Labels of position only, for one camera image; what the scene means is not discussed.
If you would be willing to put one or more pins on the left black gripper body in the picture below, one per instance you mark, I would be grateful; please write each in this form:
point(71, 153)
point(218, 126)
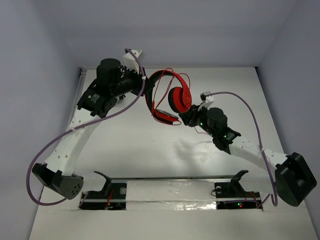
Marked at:
point(145, 86)

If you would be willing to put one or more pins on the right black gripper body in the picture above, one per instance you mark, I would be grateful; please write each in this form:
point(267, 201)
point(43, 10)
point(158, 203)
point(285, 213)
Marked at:
point(198, 116)

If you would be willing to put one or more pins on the red black headphones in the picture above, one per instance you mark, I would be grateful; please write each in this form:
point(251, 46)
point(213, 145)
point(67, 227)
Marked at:
point(179, 97)

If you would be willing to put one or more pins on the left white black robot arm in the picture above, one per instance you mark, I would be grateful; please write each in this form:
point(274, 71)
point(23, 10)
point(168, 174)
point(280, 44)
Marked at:
point(54, 165)

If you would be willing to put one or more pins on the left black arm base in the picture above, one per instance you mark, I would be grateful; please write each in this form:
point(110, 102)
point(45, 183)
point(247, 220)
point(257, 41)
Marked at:
point(111, 197)

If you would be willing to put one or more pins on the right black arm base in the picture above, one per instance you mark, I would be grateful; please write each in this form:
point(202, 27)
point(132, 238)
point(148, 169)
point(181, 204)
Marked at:
point(230, 195)

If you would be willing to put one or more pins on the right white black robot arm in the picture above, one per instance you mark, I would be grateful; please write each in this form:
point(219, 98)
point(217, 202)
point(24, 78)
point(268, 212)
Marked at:
point(288, 175)

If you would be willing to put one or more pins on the white foil covered panel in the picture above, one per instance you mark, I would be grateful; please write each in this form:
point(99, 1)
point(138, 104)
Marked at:
point(170, 195)

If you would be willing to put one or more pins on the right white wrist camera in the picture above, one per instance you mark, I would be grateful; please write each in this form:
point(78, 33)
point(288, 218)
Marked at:
point(206, 100)

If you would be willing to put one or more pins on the metal rail at left edge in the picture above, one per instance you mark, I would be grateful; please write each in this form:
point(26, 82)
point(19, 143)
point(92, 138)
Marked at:
point(80, 83)

